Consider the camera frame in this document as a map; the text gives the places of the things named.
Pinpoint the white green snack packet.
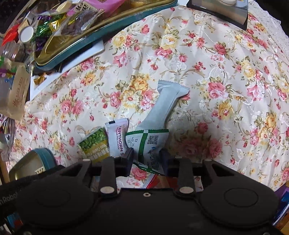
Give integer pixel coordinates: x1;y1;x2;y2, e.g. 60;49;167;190
125;129;169;174

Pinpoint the red orange snack packet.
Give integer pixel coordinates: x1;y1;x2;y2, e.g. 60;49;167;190
144;174;178;189

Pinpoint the green pea snack packet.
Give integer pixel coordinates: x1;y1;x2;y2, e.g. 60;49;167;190
78;127;110;162

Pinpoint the white hawthorn snack packet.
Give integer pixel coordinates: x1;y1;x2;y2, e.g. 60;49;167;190
105;118;129;158

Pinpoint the grey white snack packet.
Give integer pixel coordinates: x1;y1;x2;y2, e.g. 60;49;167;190
136;80;190;130

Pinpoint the floral tablecloth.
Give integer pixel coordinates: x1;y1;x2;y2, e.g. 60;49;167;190
6;6;288;190

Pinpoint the teal gold tin lid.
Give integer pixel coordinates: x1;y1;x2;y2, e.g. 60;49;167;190
9;148;57;181

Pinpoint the white board under tray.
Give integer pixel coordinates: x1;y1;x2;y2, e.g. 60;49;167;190
29;40;104;100

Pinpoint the beige paper snack bag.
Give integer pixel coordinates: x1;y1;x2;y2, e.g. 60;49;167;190
1;57;30;120

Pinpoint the gold teal metal tray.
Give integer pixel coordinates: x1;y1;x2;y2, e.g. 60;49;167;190
35;1;177;71

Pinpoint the clear dark snack packet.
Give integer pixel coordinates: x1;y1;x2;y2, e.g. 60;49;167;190
54;9;105;36

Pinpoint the green foil candy wrapper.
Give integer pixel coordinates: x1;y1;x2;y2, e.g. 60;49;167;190
32;13;67;41

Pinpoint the pink snack bag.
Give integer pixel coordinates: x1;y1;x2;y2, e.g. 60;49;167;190
72;0;125;15

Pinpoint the white bottle cap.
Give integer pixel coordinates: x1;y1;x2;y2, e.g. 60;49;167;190
19;26;34;43

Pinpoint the red plastic wrapper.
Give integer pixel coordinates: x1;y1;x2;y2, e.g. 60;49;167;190
1;23;20;46

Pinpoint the white lace cloth edge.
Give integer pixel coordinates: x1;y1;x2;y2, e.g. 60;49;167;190
248;1;288;59

